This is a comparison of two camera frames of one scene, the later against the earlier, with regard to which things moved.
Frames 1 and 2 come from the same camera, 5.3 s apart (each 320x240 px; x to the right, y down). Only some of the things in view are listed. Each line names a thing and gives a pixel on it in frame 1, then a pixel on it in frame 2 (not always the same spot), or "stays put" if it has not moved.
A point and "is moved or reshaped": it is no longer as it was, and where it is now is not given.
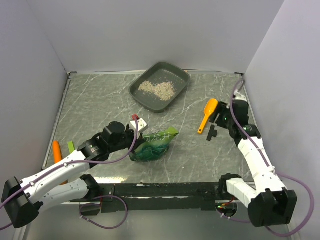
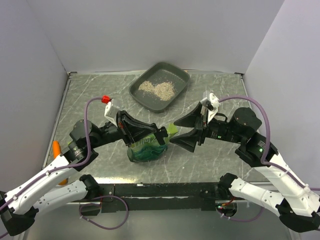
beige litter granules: (164, 91) stays put
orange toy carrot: (57, 154) stays put
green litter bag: (156, 144) stays put
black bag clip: (212, 132) is moved or reshaped
